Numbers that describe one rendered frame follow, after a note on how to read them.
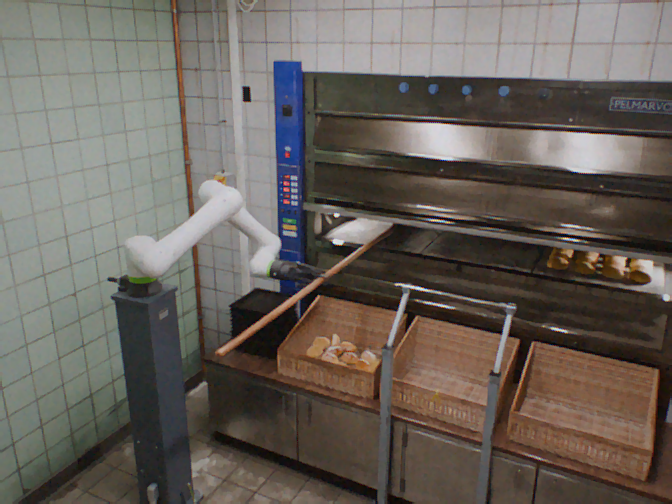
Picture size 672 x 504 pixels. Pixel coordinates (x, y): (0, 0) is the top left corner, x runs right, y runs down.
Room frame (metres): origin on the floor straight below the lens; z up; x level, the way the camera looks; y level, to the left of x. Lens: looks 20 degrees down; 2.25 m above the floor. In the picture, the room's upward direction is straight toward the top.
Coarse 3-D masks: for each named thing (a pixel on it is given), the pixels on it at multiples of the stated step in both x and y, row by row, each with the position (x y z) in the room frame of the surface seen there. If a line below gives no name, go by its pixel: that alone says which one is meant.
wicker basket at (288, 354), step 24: (312, 312) 3.05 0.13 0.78; (336, 312) 3.06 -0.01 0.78; (360, 312) 3.00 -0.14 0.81; (384, 312) 2.95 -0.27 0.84; (288, 336) 2.81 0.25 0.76; (312, 336) 3.05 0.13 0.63; (360, 336) 2.96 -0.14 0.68; (384, 336) 2.91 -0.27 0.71; (288, 360) 2.69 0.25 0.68; (312, 360) 2.62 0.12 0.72; (336, 384) 2.57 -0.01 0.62; (360, 384) 2.51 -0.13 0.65
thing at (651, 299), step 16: (320, 240) 3.17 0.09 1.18; (336, 240) 3.17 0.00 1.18; (384, 256) 2.99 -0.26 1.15; (400, 256) 2.95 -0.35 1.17; (416, 256) 2.92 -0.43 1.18; (432, 256) 2.92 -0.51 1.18; (480, 272) 2.75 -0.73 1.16; (496, 272) 2.71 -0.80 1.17; (512, 272) 2.70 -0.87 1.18; (528, 272) 2.69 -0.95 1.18; (560, 288) 2.58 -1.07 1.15; (576, 288) 2.55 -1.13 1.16; (592, 288) 2.52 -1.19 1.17; (608, 288) 2.50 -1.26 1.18; (624, 288) 2.51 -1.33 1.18; (656, 304) 2.40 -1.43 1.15
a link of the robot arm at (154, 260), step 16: (208, 192) 2.53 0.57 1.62; (224, 192) 2.44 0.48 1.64; (208, 208) 2.40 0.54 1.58; (224, 208) 2.41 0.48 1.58; (240, 208) 2.46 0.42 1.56; (192, 224) 2.35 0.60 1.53; (208, 224) 2.37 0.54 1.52; (176, 240) 2.29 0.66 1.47; (192, 240) 2.32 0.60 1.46; (144, 256) 2.23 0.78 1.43; (160, 256) 2.23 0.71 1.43; (176, 256) 2.27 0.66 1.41; (144, 272) 2.21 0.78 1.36; (160, 272) 2.22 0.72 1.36
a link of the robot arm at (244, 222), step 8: (232, 216) 2.62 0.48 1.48; (240, 216) 2.64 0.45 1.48; (248, 216) 2.68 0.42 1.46; (232, 224) 2.65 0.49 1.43; (240, 224) 2.65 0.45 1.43; (248, 224) 2.67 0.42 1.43; (256, 224) 2.71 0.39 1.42; (248, 232) 2.68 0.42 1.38; (256, 232) 2.70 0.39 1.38; (264, 232) 2.73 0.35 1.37; (256, 240) 2.71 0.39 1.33; (264, 240) 2.72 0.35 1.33; (272, 240) 2.75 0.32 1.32; (264, 248) 2.73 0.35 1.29; (272, 248) 2.74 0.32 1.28; (280, 248) 2.79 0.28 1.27
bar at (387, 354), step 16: (336, 272) 2.70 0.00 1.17; (400, 288) 2.55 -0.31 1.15; (416, 288) 2.51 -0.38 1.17; (400, 304) 2.49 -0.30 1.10; (480, 304) 2.38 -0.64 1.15; (496, 304) 2.35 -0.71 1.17; (512, 304) 2.33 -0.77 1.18; (384, 352) 2.34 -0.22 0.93; (384, 368) 2.33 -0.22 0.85; (496, 368) 2.15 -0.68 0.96; (384, 384) 2.33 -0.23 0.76; (496, 384) 2.11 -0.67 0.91; (384, 400) 2.33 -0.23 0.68; (496, 400) 2.11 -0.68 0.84; (384, 416) 2.33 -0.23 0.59; (384, 432) 2.33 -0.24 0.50; (384, 448) 2.33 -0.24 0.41; (384, 464) 2.33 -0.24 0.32; (480, 464) 2.12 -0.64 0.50; (384, 480) 2.32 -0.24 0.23; (480, 480) 2.12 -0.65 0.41; (384, 496) 2.32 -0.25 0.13; (480, 496) 2.12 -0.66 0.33
